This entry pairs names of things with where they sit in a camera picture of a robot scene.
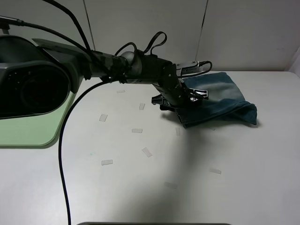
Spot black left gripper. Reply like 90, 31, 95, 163
151, 64, 209, 112

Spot children's blue denim shorts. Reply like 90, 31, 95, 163
176, 72, 257, 128

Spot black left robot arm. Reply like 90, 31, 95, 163
0, 36, 208, 119

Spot light green plastic tray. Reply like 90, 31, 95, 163
0, 93, 76, 149

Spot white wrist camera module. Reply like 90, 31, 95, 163
176, 61, 204, 76

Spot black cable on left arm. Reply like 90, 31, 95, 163
0, 0, 213, 225

